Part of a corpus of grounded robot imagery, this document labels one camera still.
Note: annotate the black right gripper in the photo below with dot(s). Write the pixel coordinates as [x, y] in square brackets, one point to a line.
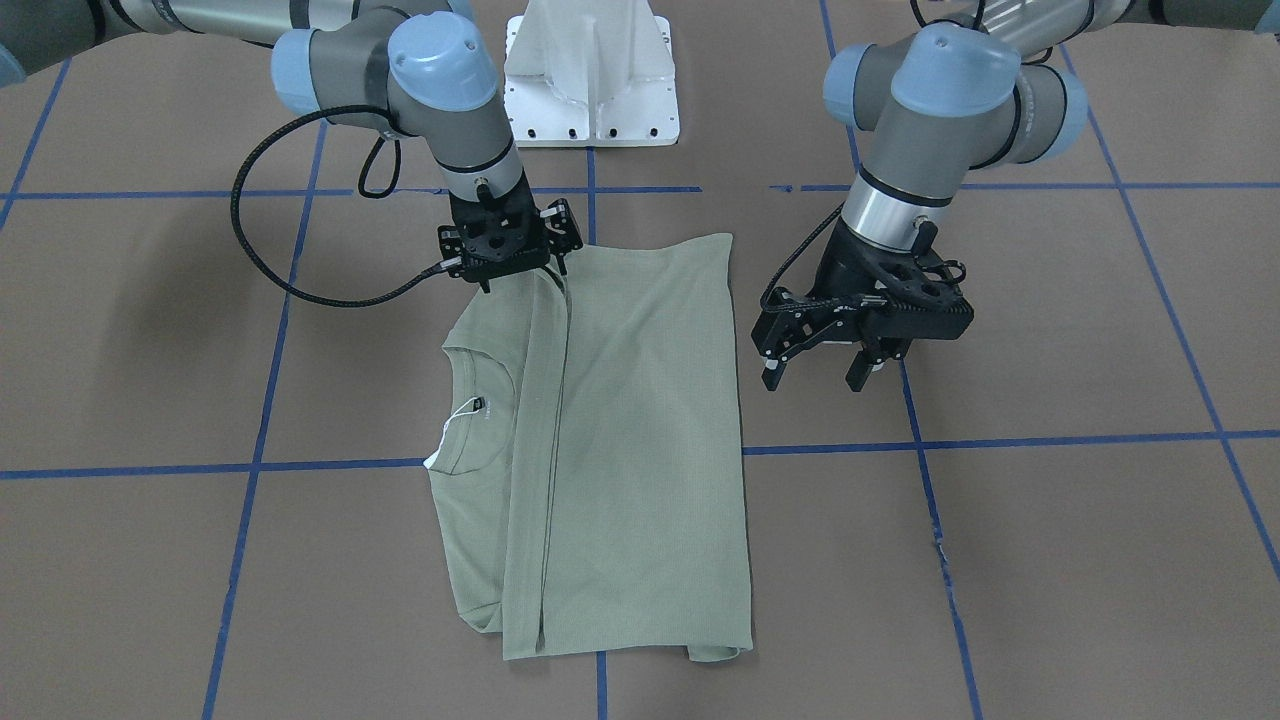
[566, 227]

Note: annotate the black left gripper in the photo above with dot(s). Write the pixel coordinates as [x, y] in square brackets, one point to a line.
[838, 266]

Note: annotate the olive green long-sleeve shirt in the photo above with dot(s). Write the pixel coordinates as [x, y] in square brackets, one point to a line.
[589, 480]

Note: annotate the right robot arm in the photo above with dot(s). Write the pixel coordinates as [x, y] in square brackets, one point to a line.
[404, 69]

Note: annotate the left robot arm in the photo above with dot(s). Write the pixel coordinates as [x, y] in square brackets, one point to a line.
[968, 91]

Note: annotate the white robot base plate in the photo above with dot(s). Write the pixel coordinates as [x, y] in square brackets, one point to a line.
[590, 74]

